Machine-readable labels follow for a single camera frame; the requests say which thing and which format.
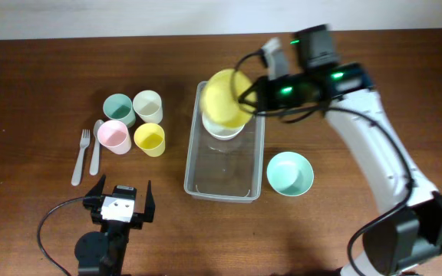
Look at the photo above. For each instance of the teal plastic bowl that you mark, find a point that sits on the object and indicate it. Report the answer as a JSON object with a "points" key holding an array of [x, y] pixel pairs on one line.
{"points": [[290, 174]]}

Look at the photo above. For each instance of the grey plastic fork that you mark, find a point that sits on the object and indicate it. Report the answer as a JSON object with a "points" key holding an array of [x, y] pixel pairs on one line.
{"points": [[83, 144]]}

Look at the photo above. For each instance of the grey plastic spoon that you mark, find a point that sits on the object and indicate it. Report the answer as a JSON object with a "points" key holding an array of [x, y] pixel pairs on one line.
{"points": [[95, 158]]}

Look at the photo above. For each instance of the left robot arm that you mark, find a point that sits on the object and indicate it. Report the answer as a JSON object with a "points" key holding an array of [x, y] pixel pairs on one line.
{"points": [[102, 252]]}

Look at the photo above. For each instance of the yellow plastic cup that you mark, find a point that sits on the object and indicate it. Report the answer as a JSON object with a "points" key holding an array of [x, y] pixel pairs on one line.
{"points": [[150, 138]]}

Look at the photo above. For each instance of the pink plastic cup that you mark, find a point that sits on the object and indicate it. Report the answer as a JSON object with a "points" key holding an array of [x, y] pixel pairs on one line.
{"points": [[114, 135]]}

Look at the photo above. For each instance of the clear plastic storage container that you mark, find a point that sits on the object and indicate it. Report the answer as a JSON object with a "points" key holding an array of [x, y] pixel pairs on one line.
{"points": [[224, 170]]}

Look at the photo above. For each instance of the teal plastic cup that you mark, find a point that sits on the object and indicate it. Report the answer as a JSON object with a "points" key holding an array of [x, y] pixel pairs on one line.
{"points": [[120, 107]]}

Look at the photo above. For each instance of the cream plastic cup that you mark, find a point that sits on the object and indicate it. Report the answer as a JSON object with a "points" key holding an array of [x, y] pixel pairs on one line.
{"points": [[148, 106]]}

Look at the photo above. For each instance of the yellow plastic bowl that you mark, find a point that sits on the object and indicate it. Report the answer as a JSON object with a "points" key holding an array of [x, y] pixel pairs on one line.
{"points": [[218, 103]]}

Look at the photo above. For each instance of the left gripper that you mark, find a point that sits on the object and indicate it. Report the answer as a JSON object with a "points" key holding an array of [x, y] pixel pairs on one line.
{"points": [[93, 198]]}

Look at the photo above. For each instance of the white plastic bowl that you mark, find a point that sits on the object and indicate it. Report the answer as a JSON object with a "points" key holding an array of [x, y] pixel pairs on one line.
{"points": [[220, 132]]}

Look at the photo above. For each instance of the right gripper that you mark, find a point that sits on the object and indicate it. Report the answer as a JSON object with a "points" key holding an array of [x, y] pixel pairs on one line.
{"points": [[264, 102]]}

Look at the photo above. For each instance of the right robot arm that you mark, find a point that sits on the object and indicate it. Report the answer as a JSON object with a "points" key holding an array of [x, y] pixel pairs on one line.
{"points": [[408, 230]]}

